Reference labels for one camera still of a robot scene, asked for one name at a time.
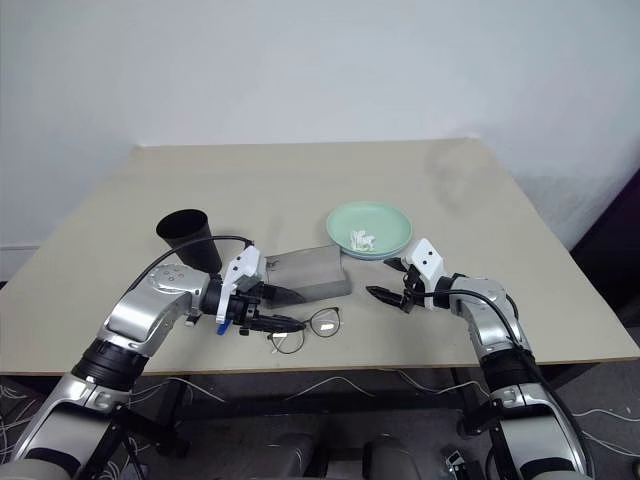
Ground dark purple furniture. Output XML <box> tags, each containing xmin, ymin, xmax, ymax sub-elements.
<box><xmin>568</xmin><ymin>166</ymin><xmax>640</xmax><ymax>329</ymax></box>

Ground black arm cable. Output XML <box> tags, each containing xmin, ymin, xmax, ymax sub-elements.
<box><xmin>447</xmin><ymin>287</ymin><xmax>599</xmax><ymax>480</ymax></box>
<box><xmin>130</xmin><ymin>234</ymin><xmax>257</xmax><ymax>301</ymax></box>

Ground black plastic cup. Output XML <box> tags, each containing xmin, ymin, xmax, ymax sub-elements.
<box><xmin>155</xmin><ymin>208</ymin><xmax>224</xmax><ymax>276</ymax></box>

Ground dark grey rounded shape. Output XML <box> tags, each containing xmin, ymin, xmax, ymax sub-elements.
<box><xmin>360</xmin><ymin>433</ymin><xmax>417</xmax><ymax>480</ymax></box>
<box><xmin>277</xmin><ymin>433</ymin><xmax>329</xmax><ymax>480</ymax></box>

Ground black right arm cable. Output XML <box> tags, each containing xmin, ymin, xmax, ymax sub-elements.
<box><xmin>447</xmin><ymin>287</ymin><xmax>599</xmax><ymax>480</ymax></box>

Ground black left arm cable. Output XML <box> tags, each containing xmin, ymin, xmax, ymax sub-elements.
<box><xmin>130</xmin><ymin>234</ymin><xmax>257</xmax><ymax>301</ymax></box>

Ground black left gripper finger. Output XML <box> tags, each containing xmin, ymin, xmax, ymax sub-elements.
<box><xmin>251</xmin><ymin>314</ymin><xmax>308</xmax><ymax>334</ymax></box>
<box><xmin>260</xmin><ymin>284</ymin><xmax>307</xmax><ymax>308</ymax></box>

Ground white floor cable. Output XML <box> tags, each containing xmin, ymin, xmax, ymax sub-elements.
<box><xmin>130</xmin><ymin>376</ymin><xmax>227</xmax><ymax>405</ymax></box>
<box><xmin>572</xmin><ymin>405</ymin><xmax>640</xmax><ymax>459</ymax></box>
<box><xmin>396</xmin><ymin>368</ymin><xmax>484</xmax><ymax>397</ymax></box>
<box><xmin>285</xmin><ymin>374</ymin><xmax>377</xmax><ymax>402</ymax></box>

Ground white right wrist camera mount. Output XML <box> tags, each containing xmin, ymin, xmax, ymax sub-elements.
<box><xmin>402</xmin><ymin>238</ymin><xmax>449</xmax><ymax>309</ymax></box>

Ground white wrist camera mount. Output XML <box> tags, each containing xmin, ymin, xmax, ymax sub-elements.
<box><xmin>402</xmin><ymin>238</ymin><xmax>449</xmax><ymax>309</ymax></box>
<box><xmin>215</xmin><ymin>245</ymin><xmax>267</xmax><ymax>322</ymax></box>

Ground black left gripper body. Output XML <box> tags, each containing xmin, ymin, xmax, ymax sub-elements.
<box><xmin>227</xmin><ymin>280</ymin><xmax>267</xmax><ymax>337</ymax></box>

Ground light blue plate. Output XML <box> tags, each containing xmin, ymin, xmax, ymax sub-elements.
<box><xmin>336</xmin><ymin>238</ymin><xmax>413</xmax><ymax>262</ymax></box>

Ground grey glasses case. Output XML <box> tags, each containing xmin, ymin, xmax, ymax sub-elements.
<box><xmin>263</xmin><ymin>244</ymin><xmax>353</xmax><ymax>304</ymax></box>

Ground thin round-framed glasses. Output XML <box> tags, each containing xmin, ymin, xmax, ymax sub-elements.
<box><xmin>266</xmin><ymin>306</ymin><xmax>345</xmax><ymax>357</ymax></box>

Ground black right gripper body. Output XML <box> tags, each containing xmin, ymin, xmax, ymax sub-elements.
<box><xmin>399</xmin><ymin>266</ymin><xmax>433</xmax><ymax>316</ymax></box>

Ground green plate with white print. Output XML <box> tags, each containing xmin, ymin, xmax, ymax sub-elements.
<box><xmin>325</xmin><ymin>200</ymin><xmax>414</xmax><ymax>256</ymax></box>

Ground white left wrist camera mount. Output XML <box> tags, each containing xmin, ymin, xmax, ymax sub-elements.
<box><xmin>215</xmin><ymin>245</ymin><xmax>267</xmax><ymax>322</ymax></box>

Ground small black floor object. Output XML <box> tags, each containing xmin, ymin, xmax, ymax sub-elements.
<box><xmin>442</xmin><ymin>449</ymin><xmax>467</xmax><ymax>475</ymax></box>

